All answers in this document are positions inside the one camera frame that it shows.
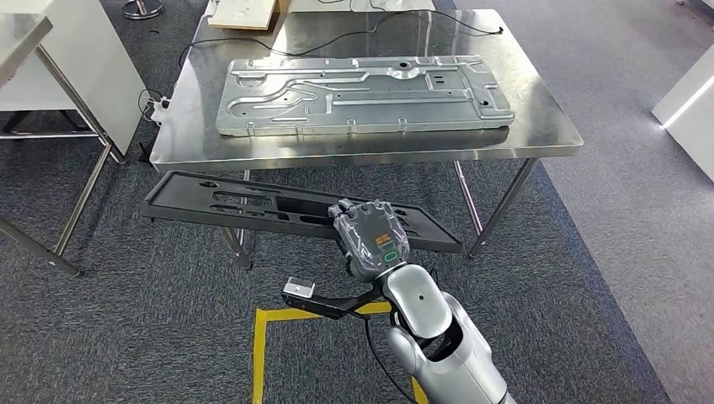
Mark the black plastic frame part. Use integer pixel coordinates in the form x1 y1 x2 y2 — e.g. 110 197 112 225
139 169 465 255

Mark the stainless steel workbench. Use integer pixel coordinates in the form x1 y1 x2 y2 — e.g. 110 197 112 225
149 8 586 274

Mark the stamped sheet metal panel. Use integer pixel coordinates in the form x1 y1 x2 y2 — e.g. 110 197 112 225
214 54 516 138

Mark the yellow floor tape square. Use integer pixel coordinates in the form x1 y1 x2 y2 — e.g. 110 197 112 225
250 300 431 404

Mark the white power adapter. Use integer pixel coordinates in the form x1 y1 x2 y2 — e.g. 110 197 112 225
148 95 172 125

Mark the beige flat box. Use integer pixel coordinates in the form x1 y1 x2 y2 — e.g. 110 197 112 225
206 0 280 31

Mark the chrome stanchion base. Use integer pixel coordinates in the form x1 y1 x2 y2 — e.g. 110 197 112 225
120 0 165 21

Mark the white cabinet with light strip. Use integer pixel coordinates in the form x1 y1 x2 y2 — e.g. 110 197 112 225
651 42 714 184

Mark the steel side table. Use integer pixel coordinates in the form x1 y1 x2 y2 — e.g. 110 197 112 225
0 13 130 279

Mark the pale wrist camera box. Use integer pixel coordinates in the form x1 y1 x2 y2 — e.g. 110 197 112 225
282 277 317 300

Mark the black camera bracket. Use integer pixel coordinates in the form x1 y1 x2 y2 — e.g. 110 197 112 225
280 284 387 322

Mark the black camera cable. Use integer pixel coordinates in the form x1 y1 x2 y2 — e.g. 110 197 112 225
363 316 415 404

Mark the black cable on workbench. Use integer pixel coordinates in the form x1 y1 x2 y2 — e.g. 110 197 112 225
178 8 505 69

